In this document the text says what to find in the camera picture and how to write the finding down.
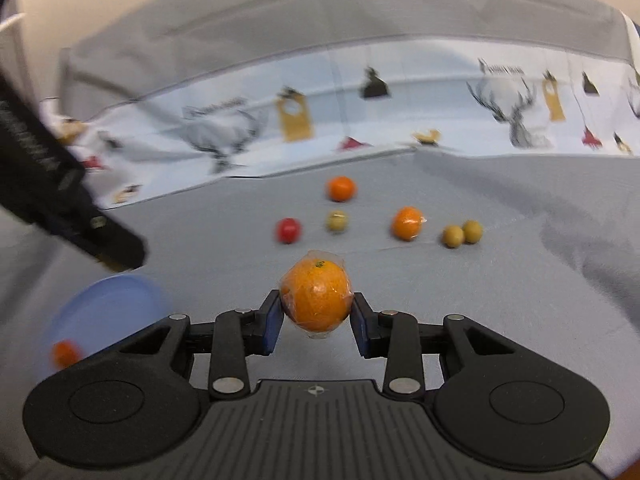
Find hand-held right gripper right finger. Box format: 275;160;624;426
350;291;517;402

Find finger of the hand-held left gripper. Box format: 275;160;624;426
69;209;149;271

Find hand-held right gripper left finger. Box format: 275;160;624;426
119;289;284;402

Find large plastic-wrapped orange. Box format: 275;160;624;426
278;250;355;339

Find blue plastic plate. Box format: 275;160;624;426
42;274;171;386

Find small plastic-wrapped orange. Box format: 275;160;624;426
390;206;427;242

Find bare orange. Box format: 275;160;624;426
326;175;357;203

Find red tomato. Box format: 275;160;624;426
275;217;303;245

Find small orange tangerine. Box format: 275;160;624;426
51;340;83;369

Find grey woven sheet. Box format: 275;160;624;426
0;146;640;480

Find printed deer and lamp cloth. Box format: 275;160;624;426
37;42;640;211

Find grey fabric cover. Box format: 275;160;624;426
57;0;632;126

